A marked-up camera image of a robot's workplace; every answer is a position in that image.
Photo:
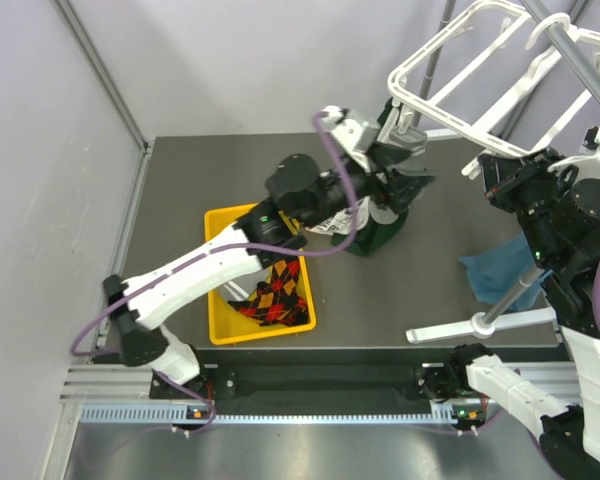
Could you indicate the grey striped sock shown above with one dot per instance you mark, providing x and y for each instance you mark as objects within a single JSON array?
[{"x": 413, "y": 138}]

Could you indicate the white clip hanger frame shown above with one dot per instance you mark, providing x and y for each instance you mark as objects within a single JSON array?
[{"x": 529, "y": 120}]

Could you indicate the aluminium cable duct rail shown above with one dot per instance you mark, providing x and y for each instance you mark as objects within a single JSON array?
[{"x": 110, "y": 394}]

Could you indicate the blue cloth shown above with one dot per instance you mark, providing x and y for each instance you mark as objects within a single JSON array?
[{"x": 492, "y": 273}]

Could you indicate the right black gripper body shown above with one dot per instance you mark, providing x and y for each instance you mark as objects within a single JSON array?
[{"x": 534, "y": 187}]

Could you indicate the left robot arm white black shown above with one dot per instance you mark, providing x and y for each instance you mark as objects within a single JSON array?
[{"x": 299, "y": 195}]

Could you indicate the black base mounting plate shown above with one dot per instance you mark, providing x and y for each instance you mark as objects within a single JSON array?
[{"x": 226, "y": 383}]

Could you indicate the white hanger clip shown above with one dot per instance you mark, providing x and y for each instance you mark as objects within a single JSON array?
[{"x": 405, "y": 120}]

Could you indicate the green and white sock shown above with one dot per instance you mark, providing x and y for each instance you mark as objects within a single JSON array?
[{"x": 361, "y": 235}]

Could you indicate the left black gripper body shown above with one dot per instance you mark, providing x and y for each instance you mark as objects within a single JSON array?
[{"x": 383, "y": 195}]

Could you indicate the yellow plastic bin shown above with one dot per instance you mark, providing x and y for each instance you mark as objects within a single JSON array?
[{"x": 229, "y": 327}]

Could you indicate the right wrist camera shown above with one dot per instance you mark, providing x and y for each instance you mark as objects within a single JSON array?
[{"x": 587, "y": 162}]

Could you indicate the red black argyle sock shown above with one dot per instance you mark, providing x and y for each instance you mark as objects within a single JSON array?
[{"x": 276, "y": 301}]

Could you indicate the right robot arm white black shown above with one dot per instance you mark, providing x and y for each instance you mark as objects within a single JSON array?
[{"x": 557, "y": 205}]

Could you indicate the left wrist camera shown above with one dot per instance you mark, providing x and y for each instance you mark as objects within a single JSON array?
[{"x": 353, "y": 131}]

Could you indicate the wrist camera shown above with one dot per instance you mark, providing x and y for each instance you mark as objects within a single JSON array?
[
  {"x": 353, "y": 131},
  {"x": 587, "y": 162}
]

